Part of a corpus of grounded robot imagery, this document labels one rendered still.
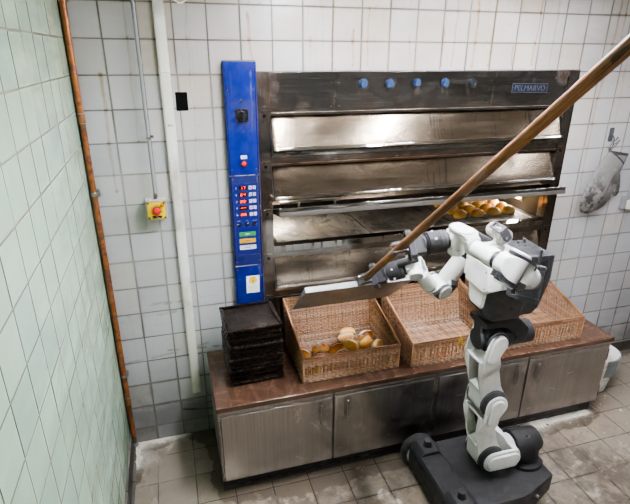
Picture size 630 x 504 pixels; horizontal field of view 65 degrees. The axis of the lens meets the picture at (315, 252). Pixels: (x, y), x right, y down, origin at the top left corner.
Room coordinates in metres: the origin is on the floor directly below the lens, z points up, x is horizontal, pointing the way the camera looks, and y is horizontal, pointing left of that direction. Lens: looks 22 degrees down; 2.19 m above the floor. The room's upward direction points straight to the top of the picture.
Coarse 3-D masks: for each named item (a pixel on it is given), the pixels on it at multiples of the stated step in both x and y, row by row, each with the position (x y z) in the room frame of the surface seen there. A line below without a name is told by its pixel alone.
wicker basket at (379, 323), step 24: (288, 312) 2.49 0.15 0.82; (312, 312) 2.63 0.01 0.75; (336, 312) 2.67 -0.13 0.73; (360, 312) 2.70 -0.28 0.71; (288, 336) 2.48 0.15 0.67; (312, 336) 2.58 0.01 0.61; (336, 336) 2.61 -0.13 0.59; (384, 336) 2.49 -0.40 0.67; (312, 360) 2.17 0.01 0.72; (336, 360) 2.21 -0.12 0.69; (360, 360) 2.36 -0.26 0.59; (384, 360) 2.29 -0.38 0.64
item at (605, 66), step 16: (624, 48) 0.95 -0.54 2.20; (608, 64) 0.98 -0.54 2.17; (592, 80) 1.01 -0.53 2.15; (560, 96) 1.08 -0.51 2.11; (576, 96) 1.04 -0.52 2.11; (544, 112) 1.12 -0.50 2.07; (560, 112) 1.08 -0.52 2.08; (528, 128) 1.16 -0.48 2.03; (544, 128) 1.13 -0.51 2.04; (512, 144) 1.20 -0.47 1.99; (496, 160) 1.25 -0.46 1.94; (480, 176) 1.31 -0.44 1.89; (464, 192) 1.38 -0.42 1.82; (448, 208) 1.46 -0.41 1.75; (432, 224) 1.56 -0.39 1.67; (384, 256) 1.88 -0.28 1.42; (368, 272) 2.03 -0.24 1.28
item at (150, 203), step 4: (148, 200) 2.37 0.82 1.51; (152, 200) 2.37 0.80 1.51; (156, 200) 2.37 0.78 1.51; (160, 200) 2.37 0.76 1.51; (164, 200) 2.38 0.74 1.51; (148, 204) 2.35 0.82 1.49; (152, 204) 2.36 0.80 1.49; (156, 204) 2.36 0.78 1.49; (164, 204) 2.37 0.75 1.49; (148, 208) 2.35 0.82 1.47; (152, 208) 2.35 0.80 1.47; (160, 208) 2.37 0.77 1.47; (164, 208) 2.37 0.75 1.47; (148, 212) 2.35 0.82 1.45; (152, 212) 2.35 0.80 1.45; (164, 212) 2.37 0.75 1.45; (148, 216) 2.35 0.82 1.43; (152, 216) 2.35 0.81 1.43; (156, 216) 2.36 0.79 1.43; (160, 216) 2.36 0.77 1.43; (164, 216) 2.37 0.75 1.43; (148, 220) 2.35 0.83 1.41
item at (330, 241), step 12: (432, 228) 2.92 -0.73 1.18; (444, 228) 2.92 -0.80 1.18; (480, 228) 2.98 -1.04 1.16; (300, 240) 2.70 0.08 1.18; (312, 240) 2.70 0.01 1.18; (324, 240) 2.70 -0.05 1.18; (336, 240) 2.71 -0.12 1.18; (348, 240) 2.73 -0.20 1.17; (360, 240) 2.75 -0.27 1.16; (372, 240) 2.77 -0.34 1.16; (384, 240) 2.79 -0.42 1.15; (276, 252) 2.60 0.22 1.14
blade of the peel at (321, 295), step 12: (408, 276) 2.22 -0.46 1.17; (312, 288) 2.09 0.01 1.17; (324, 288) 2.10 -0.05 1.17; (336, 288) 2.11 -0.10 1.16; (348, 288) 2.14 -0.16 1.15; (360, 288) 2.18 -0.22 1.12; (372, 288) 2.23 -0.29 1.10; (384, 288) 2.28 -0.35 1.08; (396, 288) 2.33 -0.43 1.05; (300, 300) 2.18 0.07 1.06; (312, 300) 2.23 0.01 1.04; (324, 300) 2.28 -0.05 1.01; (336, 300) 2.33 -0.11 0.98; (348, 300) 2.39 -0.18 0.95
